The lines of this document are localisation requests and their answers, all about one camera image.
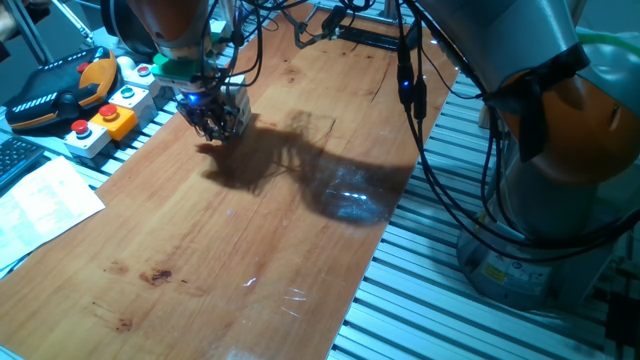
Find white paper sheets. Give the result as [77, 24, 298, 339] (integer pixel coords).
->
[0, 155, 107, 274]

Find black computer keyboard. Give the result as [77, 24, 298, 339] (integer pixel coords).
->
[0, 135, 46, 192]

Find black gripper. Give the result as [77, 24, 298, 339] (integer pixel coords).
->
[174, 82, 236, 144]

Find green wrist adapter flange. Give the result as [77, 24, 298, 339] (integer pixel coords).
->
[149, 52, 211, 86]

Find orange wooden board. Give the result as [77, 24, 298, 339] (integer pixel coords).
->
[0, 0, 460, 360]

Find grey box green button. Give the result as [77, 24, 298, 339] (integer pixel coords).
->
[108, 83, 158, 130]

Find black orange teach pendant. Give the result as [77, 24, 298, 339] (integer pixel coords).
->
[3, 46, 119, 132]

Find grey box small red button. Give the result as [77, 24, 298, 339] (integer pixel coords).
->
[122, 62, 162, 99]

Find yellow box red button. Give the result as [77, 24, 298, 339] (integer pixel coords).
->
[88, 103, 139, 143]

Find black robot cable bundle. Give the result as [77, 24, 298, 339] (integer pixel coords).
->
[199, 0, 640, 264]

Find black filament spool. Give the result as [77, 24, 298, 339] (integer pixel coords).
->
[99, 0, 161, 56]

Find black clamp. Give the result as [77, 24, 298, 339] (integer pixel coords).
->
[339, 19, 421, 53]

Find grey metal frame bar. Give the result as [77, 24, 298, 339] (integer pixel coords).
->
[4, 0, 54, 65]

